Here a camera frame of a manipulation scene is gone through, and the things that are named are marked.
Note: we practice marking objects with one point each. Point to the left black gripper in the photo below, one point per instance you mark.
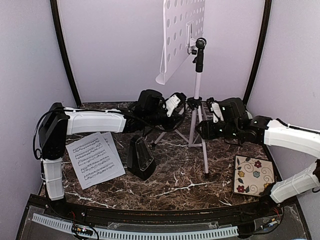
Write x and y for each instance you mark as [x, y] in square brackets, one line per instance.
[176, 114]

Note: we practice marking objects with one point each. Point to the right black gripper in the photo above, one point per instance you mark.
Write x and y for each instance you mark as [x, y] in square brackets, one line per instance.
[208, 132]

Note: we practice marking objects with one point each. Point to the white music stand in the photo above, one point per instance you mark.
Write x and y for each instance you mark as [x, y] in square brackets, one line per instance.
[183, 30]

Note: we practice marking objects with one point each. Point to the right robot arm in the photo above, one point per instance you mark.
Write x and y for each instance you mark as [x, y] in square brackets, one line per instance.
[274, 132]

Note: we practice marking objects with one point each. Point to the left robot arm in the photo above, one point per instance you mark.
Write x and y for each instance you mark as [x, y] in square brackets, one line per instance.
[57, 123]

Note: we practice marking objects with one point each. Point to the back sheet music page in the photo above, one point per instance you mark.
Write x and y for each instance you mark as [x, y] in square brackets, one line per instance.
[110, 141]

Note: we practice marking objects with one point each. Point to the sheet music page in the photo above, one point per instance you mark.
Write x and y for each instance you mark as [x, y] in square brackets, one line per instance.
[93, 161]
[110, 141]

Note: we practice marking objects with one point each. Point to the black metronome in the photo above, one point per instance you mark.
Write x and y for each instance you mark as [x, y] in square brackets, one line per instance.
[140, 161]

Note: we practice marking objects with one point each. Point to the floral square coaster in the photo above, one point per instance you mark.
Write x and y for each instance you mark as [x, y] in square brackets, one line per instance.
[252, 175]

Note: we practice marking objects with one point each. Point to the front sheet music page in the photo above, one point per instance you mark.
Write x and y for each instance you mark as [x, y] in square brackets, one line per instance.
[93, 161]

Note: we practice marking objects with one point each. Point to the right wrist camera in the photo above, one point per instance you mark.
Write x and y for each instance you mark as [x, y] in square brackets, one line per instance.
[214, 108]

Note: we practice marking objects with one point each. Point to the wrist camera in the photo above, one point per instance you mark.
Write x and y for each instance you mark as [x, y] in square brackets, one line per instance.
[173, 102]
[214, 108]

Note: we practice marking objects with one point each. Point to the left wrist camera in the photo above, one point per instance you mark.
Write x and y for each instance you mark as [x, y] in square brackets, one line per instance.
[173, 102]

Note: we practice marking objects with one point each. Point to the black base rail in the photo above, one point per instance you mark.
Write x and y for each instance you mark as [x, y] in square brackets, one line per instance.
[92, 211]

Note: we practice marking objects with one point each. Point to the right black corner post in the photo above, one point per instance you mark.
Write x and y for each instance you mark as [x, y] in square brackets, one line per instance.
[259, 51]

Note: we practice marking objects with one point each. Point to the black corner post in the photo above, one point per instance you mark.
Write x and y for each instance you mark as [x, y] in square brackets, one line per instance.
[63, 52]
[259, 51]

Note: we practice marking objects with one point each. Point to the grey cable duct strip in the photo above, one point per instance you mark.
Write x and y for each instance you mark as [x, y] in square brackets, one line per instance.
[119, 231]

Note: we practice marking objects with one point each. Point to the left black corner post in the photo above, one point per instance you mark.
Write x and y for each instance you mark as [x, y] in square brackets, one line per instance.
[63, 52]

